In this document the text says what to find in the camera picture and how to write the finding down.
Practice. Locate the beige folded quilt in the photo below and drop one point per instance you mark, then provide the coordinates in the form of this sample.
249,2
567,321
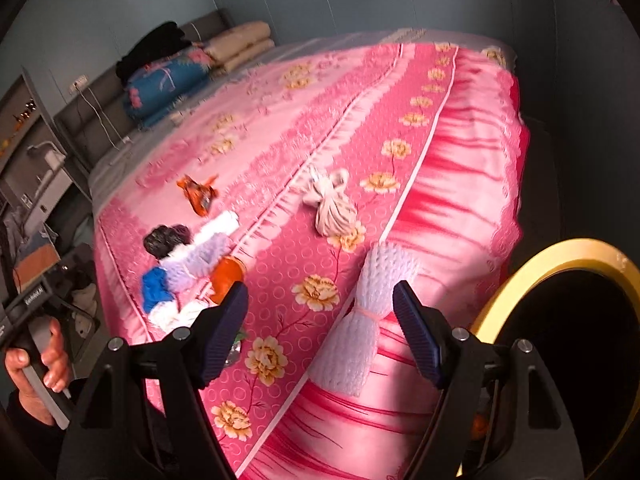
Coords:
250,57
240,35

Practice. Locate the grey upholstered headboard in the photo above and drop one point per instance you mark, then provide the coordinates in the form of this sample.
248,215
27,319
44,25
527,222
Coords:
100,95

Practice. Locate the person's left hand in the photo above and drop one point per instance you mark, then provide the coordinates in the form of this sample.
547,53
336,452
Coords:
52,360

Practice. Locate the large white bag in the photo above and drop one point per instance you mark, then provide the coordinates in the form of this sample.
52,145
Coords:
175,316

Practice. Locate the orange plastic piece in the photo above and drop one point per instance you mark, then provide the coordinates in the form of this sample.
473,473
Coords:
227,274

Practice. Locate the purple foam fruit net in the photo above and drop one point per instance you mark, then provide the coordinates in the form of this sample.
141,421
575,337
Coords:
202,252

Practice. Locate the blue plastic bag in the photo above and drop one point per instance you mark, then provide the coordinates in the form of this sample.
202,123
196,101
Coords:
155,290

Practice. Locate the blue floral folded quilt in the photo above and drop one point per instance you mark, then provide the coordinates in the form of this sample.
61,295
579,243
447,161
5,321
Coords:
165,80

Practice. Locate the grey shelving unit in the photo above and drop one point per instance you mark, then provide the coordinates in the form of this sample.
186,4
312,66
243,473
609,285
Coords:
30,160

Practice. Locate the white cloth bundle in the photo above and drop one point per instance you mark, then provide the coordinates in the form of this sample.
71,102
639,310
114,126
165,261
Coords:
332,205

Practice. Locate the black plastic bag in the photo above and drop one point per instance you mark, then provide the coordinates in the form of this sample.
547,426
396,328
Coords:
165,240

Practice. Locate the person's left forearm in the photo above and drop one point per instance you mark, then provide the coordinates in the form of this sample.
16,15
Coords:
25,452

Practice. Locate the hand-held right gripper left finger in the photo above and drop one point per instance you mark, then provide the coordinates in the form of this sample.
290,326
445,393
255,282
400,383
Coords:
224,332

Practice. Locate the white foam fruit net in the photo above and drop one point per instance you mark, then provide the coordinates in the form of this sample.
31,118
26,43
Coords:
367,320

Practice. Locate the orange brown snack wrapper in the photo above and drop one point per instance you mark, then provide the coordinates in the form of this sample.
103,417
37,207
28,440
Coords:
200,192

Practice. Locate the grey mattress cover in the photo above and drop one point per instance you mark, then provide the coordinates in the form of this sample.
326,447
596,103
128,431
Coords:
117,160

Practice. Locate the pink floral bedsheet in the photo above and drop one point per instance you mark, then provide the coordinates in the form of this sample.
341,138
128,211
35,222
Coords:
310,110

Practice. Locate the black clothing pile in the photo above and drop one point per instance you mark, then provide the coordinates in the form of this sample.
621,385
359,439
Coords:
150,47

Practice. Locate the yellow rimmed bin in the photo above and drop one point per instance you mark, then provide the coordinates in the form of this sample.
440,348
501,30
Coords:
550,256

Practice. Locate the orange cardboard box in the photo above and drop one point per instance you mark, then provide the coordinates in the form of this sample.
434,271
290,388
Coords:
37,262

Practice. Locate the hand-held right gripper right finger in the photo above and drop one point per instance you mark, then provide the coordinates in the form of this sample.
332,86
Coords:
417,335

